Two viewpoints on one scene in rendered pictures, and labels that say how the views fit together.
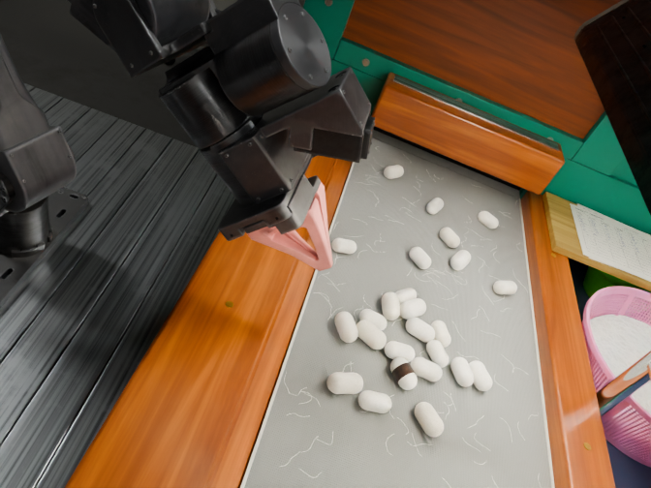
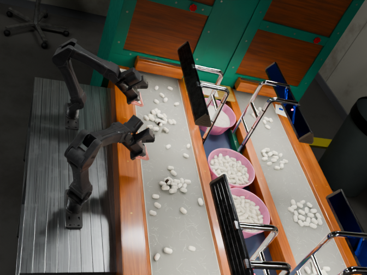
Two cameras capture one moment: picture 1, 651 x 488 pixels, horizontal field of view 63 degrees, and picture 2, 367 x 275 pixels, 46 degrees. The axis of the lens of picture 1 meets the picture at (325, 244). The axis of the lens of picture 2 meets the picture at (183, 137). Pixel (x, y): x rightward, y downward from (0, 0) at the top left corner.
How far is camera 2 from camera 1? 177 cm
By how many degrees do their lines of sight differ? 16
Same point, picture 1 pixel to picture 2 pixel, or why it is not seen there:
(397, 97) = (141, 63)
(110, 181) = not seen: hidden behind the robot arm
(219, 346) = not seen: hidden behind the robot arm
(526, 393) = (183, 123)
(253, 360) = not seen: hidden behind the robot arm
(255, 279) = (126, 112)
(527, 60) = (170, 47)
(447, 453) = (170, 135)
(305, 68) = (138, 78)
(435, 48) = (147, 48)
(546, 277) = (185, 99)
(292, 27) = (136, 73)
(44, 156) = (84, 97)
